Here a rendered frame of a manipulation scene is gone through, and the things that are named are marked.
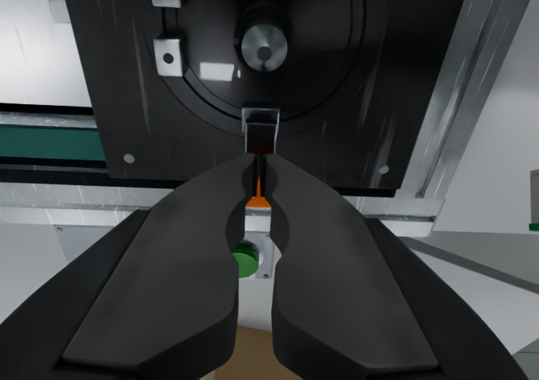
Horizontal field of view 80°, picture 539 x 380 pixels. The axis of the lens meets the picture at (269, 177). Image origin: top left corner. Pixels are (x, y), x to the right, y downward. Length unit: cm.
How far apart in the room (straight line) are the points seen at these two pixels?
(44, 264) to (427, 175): 52
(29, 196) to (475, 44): 37
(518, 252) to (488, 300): 150
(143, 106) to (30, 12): 12
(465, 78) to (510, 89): 15
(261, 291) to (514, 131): 40
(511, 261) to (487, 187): 172
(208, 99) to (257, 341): 47
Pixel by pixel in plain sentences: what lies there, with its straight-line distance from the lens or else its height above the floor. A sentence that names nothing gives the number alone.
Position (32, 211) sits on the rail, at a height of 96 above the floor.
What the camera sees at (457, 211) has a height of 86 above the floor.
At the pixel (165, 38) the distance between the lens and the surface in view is 20.
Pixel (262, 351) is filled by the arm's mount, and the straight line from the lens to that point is 61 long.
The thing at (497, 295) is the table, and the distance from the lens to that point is 67.
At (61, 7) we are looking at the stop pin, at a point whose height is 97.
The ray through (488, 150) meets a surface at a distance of 46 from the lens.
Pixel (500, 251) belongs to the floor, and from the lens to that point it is 210.
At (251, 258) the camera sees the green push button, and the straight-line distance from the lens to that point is 32.
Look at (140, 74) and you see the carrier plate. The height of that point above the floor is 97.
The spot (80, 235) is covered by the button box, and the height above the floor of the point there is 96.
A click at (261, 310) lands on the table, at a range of 58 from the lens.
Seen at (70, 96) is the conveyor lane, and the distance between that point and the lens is 33.
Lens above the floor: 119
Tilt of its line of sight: 57 degrees down
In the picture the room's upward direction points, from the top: 179 degrees clockwise
